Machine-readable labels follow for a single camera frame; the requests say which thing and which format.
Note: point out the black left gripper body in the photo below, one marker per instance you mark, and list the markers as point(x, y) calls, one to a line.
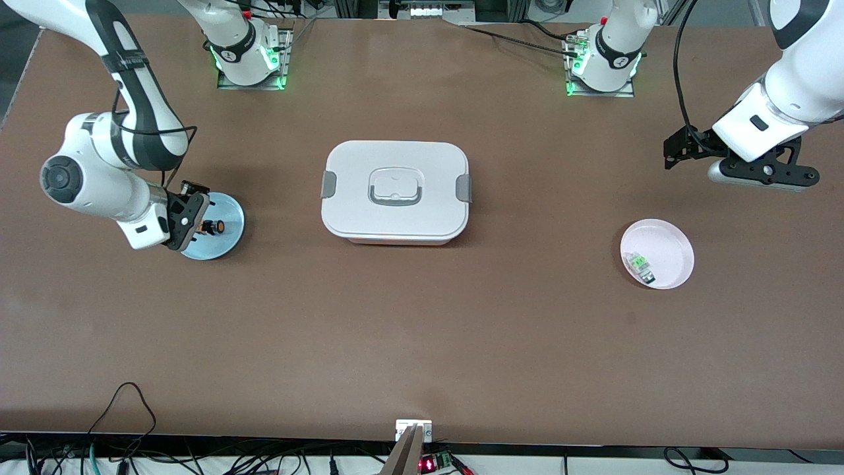
point(696, 143)

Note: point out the orange and black push-button switch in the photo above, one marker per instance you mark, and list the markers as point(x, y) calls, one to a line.
point(214, 227)

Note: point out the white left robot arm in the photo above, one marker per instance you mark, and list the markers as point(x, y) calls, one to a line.
point(804, 79)

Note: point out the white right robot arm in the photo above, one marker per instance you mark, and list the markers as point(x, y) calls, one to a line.
point(92, 185)

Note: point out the light blue round plate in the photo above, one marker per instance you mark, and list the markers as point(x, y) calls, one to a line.
point(227, 247)

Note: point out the pink round plate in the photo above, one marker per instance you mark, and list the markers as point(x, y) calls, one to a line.
point(679, 270)

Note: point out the white lunch box grey clips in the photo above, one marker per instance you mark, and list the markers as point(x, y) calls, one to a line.
point(395, 224)

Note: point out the white power strip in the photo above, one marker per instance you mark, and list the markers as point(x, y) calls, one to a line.
point(435, 10)

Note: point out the grey metal bar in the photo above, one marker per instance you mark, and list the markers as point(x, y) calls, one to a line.
point(405, 455)

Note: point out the circuit board with red display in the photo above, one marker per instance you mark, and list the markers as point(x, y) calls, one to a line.
point(428, 464)

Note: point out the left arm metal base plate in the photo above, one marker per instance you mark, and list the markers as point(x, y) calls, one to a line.
point(623, 92)

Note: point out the green push-button switch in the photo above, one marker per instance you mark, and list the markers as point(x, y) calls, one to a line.
point(638, 265)

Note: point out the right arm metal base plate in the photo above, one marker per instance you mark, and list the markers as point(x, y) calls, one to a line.
point(287, 59)

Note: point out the small white bracket plate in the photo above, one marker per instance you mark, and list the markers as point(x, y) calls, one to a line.
point(403, 427)

